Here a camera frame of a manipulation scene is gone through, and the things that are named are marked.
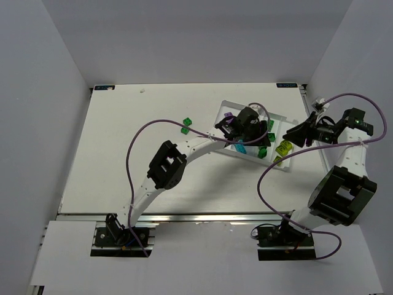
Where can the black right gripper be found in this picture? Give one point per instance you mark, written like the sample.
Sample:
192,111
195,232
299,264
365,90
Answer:
310,132

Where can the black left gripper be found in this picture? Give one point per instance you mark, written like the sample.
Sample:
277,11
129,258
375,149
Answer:
258,135

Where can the green lego plate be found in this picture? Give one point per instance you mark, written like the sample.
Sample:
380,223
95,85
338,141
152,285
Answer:
271,134

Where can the small green lego brick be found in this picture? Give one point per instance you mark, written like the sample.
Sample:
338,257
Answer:
262,153

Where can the teal long lego brick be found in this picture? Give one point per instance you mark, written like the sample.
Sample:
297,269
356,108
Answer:
240,148

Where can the yellow-green lego brick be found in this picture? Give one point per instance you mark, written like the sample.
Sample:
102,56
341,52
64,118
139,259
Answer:
284,148

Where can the white compartment sorting tray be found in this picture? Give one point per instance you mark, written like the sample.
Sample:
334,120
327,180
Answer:
281,125

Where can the lime lego brick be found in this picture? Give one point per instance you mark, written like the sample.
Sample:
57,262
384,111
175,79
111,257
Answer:
277,159

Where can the green lego brick top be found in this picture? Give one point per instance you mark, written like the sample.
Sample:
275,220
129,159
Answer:
187,121

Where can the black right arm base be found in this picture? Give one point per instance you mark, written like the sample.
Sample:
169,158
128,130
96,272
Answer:
282,243

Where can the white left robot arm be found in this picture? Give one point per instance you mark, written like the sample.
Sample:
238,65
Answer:
167,166

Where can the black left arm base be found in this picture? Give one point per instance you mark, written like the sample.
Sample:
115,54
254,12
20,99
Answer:
114,240

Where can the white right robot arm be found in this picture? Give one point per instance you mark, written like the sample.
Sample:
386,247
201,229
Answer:
346,189

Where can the blue label right corner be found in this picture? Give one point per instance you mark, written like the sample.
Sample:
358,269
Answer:
286,85

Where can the blue label corner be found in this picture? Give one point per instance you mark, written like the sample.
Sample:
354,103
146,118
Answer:
104,87
286,85

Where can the blue label left corner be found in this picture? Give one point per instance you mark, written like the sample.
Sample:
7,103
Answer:
104,87

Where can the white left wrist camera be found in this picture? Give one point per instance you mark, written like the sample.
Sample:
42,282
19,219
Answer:
259,110

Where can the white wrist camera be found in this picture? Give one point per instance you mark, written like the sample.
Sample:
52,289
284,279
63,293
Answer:
259,110
320,106

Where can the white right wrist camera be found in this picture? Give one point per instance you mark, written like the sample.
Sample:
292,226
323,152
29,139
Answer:
320,106

